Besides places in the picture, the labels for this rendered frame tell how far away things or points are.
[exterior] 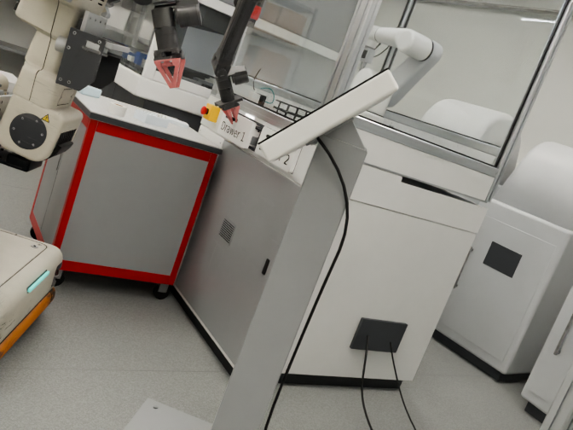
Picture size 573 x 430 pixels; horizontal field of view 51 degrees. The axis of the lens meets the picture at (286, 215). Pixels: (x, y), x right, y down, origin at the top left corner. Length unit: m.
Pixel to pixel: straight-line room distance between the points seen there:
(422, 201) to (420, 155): 0.20
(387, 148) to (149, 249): 1.13
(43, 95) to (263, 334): 0.92
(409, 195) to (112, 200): 1.21
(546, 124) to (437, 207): 3.04
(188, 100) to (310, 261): 1.97
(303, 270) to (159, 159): 1.24
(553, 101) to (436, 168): 3.14
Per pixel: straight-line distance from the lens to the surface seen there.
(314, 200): 1.46
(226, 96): 2.45
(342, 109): 1.27
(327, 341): 2.49
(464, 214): 2.66
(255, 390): 1.62
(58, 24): 1.90
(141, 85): 3.23
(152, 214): 2.66
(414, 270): 2.59
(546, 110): 5.52
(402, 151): 2.33
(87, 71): 1.82
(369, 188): 2.28
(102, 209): 2.60
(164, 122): 2.69
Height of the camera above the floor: 1.08
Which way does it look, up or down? 11 degrees down
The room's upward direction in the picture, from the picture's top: 20 degrees clockwise
